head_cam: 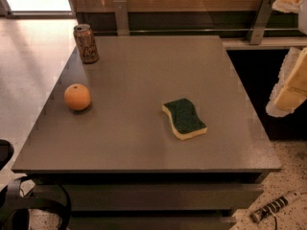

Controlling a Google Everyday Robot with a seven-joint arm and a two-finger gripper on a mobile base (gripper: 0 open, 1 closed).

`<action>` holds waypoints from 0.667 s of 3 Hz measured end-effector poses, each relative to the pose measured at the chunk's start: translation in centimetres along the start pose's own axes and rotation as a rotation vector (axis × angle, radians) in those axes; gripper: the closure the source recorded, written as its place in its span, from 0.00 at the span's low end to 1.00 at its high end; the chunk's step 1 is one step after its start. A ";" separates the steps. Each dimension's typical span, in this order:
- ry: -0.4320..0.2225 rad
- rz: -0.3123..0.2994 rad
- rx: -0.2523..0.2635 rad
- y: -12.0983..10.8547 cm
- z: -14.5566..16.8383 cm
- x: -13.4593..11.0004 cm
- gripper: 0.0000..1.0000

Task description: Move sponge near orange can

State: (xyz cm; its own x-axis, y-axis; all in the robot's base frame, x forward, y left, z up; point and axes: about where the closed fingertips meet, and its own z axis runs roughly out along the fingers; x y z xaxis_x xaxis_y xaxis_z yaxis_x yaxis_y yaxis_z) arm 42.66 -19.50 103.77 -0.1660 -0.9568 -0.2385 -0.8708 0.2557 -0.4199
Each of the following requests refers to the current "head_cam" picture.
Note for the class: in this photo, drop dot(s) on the metal bracket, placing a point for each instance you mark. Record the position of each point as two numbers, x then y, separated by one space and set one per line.
121 17
262 17

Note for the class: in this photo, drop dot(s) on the grey drawer cabinet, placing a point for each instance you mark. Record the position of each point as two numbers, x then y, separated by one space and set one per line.
119 160

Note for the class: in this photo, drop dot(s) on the white power strip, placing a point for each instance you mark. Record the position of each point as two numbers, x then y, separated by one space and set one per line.
275 206

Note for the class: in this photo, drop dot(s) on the metal bracket left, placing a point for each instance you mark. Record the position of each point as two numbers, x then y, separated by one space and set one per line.
121 17

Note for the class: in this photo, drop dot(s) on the green and yellow sponge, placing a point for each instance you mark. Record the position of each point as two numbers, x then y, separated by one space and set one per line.
184 119

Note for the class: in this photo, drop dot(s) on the orange soda can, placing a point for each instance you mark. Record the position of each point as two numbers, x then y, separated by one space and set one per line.
86 44

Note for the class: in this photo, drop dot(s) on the metal bracket right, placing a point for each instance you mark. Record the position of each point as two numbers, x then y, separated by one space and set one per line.
262 17

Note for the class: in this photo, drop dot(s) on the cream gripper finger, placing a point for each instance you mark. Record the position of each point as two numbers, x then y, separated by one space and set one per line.
291 89
287 5

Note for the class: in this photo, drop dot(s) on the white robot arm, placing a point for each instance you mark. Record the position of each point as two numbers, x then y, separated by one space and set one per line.
302 20

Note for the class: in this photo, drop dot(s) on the orange fruit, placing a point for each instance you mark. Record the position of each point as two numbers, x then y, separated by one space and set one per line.
77 97

